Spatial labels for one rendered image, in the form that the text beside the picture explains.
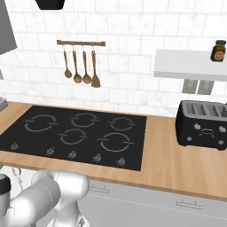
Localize grey drawer front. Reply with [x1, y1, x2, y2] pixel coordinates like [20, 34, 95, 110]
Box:
[141, 187, 227, 222]
[84, 178, 145, 206]

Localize white open drawer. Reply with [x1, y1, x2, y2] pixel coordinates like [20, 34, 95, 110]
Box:
[0, 165, 46, 193]

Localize grey metal tongs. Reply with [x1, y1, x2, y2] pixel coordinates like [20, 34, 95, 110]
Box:
[11, 166, 24, 191]

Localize black hob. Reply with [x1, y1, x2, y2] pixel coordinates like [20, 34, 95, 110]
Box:
[0, 105, 148, 172]

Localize wooden spatula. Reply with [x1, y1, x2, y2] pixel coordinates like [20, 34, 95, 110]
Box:
[90, 49, 102, 89]

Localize wooden ladle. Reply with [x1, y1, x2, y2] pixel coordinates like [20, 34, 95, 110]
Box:
[82, 50, 93, 85]
[72, 50, 83, 84]

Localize small wooden spoon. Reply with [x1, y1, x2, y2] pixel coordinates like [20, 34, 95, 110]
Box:
[62, 50, 74, 79]

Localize black toaster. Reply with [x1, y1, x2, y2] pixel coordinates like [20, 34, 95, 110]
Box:
[175, 99, 227, 152]

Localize grey cupboard door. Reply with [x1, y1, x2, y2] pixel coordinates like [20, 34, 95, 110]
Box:
[77, 194, 146, 227]
[141, 203, 227, 227]

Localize grey appliance edge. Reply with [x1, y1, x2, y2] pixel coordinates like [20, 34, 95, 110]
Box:
[0, 97, 8, 112]

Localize amber jar with black lid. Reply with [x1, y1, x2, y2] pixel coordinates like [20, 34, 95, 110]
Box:
[209, 39, 227, 63]

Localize black range hood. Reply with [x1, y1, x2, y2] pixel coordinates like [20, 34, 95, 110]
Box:
[34, 0, 67, 11]

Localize grey drawer handle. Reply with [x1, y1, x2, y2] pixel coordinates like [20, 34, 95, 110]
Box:
[89, 184, 110, 195]
[176, 200, 204, 210]

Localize wooden wall rail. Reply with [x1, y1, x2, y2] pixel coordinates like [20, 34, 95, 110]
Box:
[56, 39, 106, 48]

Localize grey wall outlet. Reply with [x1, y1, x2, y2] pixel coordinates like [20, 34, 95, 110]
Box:
[181, 78, 199, 95]
[197, 79, 215, 96]

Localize white wall shelf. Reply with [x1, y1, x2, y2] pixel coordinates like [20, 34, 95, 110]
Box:
[153, 49, 227, 82]

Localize grey wall cupboard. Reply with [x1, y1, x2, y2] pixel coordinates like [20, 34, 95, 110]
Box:
[0, 0, 19, 57]

